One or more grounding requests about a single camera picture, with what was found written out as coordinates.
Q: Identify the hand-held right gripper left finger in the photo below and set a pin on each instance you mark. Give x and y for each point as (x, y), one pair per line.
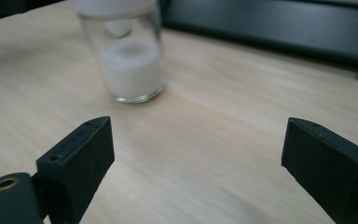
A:
(74, 168)

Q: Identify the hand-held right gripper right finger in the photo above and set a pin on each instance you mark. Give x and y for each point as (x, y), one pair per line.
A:
(329, 165)

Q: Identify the white-lidded jar of white powder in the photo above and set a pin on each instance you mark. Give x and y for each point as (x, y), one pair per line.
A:
(132, 70)

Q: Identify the black metal shelf rack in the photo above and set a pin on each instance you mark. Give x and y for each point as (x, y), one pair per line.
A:
(276, 25)

